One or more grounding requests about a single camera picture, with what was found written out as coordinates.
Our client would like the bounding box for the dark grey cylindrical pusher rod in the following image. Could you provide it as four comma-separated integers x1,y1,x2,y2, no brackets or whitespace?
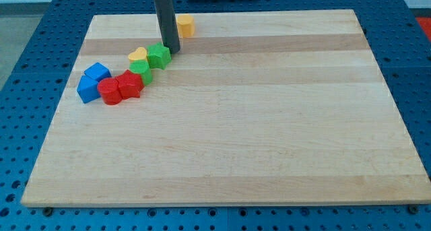
154,0,180,54

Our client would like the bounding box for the yellow hexagon block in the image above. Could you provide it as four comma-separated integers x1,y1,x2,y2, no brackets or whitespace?
176,14,195,38

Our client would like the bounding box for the green star block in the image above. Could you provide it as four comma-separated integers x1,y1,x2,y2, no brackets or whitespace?
147,42,172,70

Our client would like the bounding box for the yellow heart block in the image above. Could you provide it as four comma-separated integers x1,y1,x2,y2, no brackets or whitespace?
128,47,147,63

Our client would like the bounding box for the green cylinder block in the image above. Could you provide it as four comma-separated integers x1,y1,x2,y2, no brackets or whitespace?
129,60,153,86

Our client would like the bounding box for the red star block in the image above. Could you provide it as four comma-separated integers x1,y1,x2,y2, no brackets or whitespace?
115,69,144,100

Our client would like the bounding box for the blue cube block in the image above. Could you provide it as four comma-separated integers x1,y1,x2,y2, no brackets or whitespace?
84,63,112,81

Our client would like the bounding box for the red cylinder block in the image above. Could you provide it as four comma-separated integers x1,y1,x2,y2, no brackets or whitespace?
97,77,123,105

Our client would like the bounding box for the blue triangle block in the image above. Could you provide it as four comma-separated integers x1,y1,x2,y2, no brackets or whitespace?
77,75,100,104

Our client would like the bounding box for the light wooden board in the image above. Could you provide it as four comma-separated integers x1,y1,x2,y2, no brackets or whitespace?
22,9,430,207

